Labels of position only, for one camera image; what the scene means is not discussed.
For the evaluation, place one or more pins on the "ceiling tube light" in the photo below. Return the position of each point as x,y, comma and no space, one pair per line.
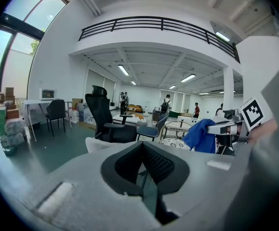
172,86
133,82
123,70
222,36
188,77

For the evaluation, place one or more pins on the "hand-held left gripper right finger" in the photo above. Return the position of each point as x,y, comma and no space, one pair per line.
214,189

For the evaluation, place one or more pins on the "black window frame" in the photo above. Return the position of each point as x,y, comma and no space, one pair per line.
19,25

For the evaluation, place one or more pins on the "black side chair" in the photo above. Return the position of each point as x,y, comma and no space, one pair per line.
55,108

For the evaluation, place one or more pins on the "white plastic bags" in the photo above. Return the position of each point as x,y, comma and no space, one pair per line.
81,114

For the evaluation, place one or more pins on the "black mesh office chair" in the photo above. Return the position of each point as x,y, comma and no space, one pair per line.
101,114

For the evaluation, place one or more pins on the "black backpack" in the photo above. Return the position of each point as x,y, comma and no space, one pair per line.
165,106

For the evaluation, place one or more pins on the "blue padded chair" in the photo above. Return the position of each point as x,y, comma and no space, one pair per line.
149,130

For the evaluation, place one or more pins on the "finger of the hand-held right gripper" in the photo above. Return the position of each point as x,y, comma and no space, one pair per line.
221,129

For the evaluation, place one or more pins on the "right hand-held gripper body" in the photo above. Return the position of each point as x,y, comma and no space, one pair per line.
252,114

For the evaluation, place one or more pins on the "white long desk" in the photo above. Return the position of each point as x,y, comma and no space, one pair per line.
33,102

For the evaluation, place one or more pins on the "blue cloth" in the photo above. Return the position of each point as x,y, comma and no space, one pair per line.
199,136

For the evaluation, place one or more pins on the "stack of boxes and packets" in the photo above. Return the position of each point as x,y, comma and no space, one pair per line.
12,129

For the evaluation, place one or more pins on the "yellow sofa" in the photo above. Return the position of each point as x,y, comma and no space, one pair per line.
135,108

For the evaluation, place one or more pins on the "person's right forearm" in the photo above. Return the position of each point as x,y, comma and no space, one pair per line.
264,131

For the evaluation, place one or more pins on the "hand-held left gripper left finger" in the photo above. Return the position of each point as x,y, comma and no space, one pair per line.
81,189

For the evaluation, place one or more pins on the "floral round seat cushion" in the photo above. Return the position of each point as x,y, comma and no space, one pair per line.
173,143

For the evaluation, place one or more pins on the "black mezzanine railing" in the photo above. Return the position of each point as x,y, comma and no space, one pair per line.
162,24

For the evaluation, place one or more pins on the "brown cardboard box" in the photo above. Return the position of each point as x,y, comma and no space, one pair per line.
77,103

